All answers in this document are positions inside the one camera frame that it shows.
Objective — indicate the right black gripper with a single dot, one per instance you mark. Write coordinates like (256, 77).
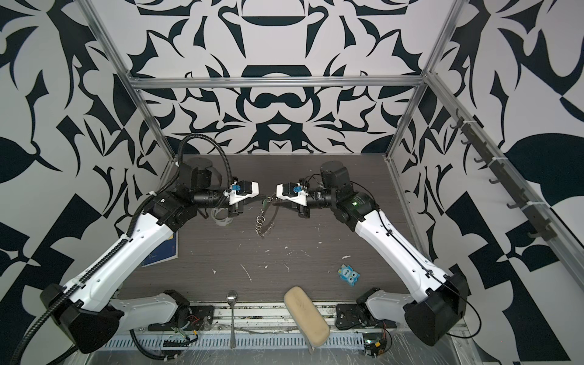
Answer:
(303, 207)

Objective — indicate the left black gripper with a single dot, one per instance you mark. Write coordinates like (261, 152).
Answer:
(234, 207)

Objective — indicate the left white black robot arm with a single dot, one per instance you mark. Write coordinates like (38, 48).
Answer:
(86, 309)

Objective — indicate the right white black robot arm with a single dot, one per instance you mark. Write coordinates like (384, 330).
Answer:
(436, 301)

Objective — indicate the clear tape roll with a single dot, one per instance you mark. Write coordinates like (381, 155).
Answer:
(221, 217)

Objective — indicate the blue owl toy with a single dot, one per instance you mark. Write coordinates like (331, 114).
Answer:
(348, 275)

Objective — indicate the metal spoon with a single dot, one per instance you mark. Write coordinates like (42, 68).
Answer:
(232, 301)

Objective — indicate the blue book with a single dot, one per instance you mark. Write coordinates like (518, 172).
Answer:
(166, 251)

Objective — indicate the small circuit board right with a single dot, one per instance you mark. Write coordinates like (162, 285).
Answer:
(375, 346)

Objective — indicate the small circuit board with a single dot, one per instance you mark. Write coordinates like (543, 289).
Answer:
(375, 346)
(181, 343)

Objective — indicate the small circuit board left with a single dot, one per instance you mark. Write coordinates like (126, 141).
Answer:
(181, 343)

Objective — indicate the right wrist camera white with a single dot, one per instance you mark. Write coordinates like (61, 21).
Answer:
(292, 192)

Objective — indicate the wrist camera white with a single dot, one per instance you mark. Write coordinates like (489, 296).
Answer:
(292, 192)
(243, 190)

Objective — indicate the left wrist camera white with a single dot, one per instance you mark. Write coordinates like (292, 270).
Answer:
(243, 190)

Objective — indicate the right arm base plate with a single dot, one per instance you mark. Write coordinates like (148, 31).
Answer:
(356, 316)

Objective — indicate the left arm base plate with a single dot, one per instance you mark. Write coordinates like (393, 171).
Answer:
(194, 318)

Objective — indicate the wall hook rail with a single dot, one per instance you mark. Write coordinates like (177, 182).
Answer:
(507, 175)

